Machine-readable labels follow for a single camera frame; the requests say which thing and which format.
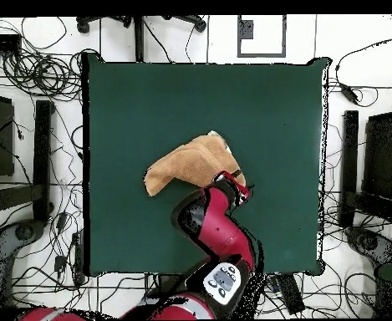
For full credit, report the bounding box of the black wheeled stand base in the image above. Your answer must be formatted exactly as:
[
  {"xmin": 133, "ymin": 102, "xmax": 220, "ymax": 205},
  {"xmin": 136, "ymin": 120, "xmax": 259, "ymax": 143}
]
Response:
[{"xmin": 75, "ymin": 14, "xmax": 207, "ymax": 64}]

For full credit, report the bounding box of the grey square floor frame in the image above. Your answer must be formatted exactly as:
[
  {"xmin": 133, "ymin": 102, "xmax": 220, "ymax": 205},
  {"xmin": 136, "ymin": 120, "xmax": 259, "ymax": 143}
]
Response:
[{"xmin": 237, "ymin": 14, "xmax": 287, "ymax": 59}]

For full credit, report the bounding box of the dark green table cloth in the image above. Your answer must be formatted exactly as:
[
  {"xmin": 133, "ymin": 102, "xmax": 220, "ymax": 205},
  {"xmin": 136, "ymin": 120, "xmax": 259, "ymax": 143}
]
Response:
[{"xmin": 81, "ymin": 53, "xmax": 332, "ymax": 277}]

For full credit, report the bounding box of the coiled black cable bundle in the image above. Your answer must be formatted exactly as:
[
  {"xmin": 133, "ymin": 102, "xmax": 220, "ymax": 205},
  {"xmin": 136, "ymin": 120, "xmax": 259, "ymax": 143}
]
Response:
[{"xmin": 1, "ymin": 49, "xmax": 83, "ymax": 101}]

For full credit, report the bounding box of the black flat box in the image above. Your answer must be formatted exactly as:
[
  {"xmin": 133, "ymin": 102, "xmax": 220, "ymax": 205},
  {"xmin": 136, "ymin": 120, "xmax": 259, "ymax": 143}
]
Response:
[{"xmin": 0, "ymin": 34, "xmax": 22, "ymax": 54}]

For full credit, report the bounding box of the black power adapter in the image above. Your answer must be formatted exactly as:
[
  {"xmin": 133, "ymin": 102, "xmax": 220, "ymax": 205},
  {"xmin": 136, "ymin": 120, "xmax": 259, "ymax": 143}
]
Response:
[{"xmin": 339, "ymin": 83, "xmax": 360, "ymax": 103}]

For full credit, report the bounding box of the grey caster leg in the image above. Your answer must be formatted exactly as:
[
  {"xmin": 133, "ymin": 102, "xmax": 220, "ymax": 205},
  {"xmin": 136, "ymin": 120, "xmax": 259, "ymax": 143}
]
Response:
[
  {"xmin": 345, "ymin": 226, "xmax": 392, "ymax": 267},
  {"xmin": 0, "ymin": 218, "xmax": 46, "ymax": 320}
]

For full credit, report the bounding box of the tan terry towel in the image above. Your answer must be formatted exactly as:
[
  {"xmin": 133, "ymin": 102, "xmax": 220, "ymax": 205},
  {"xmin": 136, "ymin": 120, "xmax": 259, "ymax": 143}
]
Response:
[{"xmin": 143, "ymin": 130, "xmax": 247, "ymax": 197}]

